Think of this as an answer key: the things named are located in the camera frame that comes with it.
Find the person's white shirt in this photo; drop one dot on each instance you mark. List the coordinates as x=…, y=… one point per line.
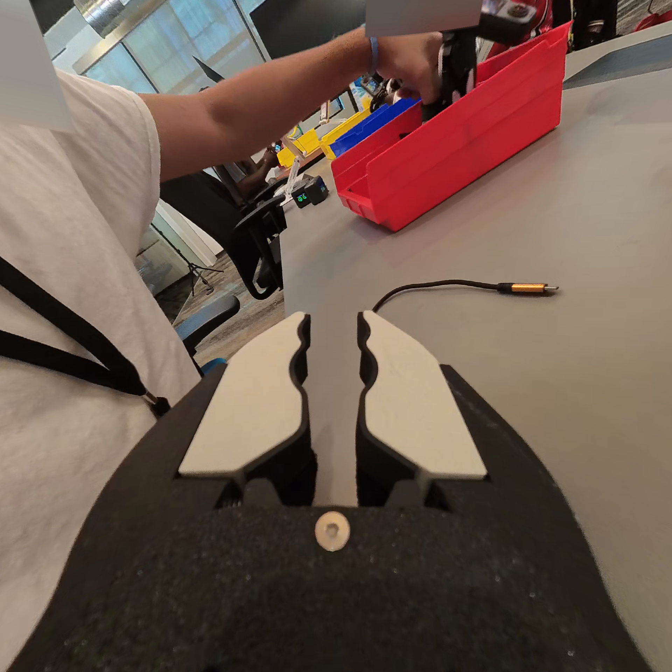
x=63, y=263

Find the red plastic bin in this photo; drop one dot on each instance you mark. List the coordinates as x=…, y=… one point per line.
x=462, y=137

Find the person's left forearm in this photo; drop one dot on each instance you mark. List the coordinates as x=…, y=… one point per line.
x=263, y=95

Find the black device green display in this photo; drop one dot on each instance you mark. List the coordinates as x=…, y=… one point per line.
x=311, y=192

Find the yellow plastic bin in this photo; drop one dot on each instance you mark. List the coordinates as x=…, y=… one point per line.
x=315, y=137

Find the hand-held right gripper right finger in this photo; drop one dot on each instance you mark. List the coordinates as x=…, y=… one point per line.
x=422, y=420

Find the blue wristband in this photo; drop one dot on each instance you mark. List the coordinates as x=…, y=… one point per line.
x=374, y=55

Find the blue plastic bin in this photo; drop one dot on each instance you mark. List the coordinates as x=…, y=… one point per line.
x=373, y=121

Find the grey desk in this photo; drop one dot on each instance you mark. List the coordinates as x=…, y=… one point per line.
x=546, y=263

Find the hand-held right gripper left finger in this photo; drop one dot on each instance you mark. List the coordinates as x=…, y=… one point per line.
x=242, y=420

